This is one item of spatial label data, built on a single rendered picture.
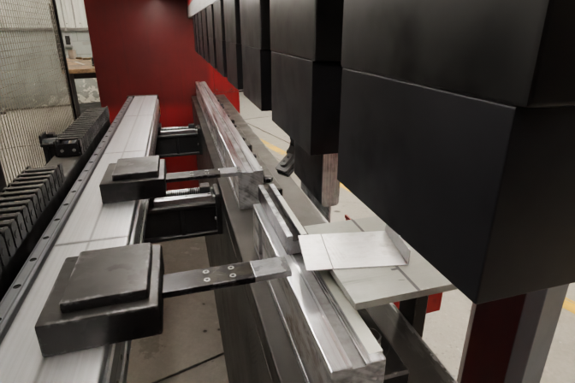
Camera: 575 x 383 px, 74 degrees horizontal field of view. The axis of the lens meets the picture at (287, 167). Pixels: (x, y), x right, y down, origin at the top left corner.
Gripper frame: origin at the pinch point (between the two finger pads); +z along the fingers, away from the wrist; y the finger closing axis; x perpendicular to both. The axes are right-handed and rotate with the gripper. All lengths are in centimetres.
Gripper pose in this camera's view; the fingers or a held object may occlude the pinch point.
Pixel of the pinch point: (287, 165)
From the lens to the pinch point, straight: 76.6
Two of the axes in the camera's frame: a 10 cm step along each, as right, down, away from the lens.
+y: -3.5, -6.9, -6.3
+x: 7.2, 2.3, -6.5
